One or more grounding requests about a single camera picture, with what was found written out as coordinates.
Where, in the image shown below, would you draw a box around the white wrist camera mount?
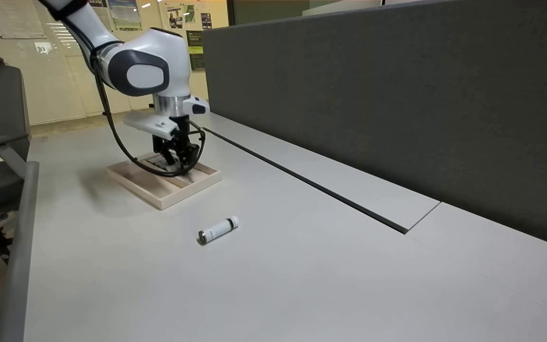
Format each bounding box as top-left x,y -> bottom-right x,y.
122,110 -> 182,140

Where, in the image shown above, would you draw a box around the landscape photo wall poster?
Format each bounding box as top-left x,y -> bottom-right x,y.
108,0 -> 144,32

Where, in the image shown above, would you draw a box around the small photo wall print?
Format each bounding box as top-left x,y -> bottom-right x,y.
165,5 -> 184,30

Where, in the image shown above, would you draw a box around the dark grey desk partition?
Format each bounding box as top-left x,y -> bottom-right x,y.
201,0 -> 547,254

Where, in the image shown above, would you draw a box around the beige wall cabinets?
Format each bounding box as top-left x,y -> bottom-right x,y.
0,0 -> 232,129

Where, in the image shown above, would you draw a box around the grey cable flap lid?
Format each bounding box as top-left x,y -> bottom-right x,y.
201,112 -> 441,235

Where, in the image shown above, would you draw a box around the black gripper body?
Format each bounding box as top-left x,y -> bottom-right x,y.
152,114 -> 196,157

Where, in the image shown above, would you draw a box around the small white wall sign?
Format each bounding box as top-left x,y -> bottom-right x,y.
32,40 -> 55,57

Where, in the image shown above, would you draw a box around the light wooden tray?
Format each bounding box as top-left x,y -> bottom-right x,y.
106,157 -> 224,212

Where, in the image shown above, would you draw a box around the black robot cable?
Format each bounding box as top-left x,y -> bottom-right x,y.
93,74 -> 207,178

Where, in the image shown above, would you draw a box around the dark green wall poster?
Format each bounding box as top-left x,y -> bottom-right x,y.
186,28 -> 207,72

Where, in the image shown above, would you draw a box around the white marker pen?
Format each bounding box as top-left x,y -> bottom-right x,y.
196,214 -> 241,247

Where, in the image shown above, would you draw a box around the grey neighbouring desk edge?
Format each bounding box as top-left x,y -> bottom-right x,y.
0,159 -> 42,342

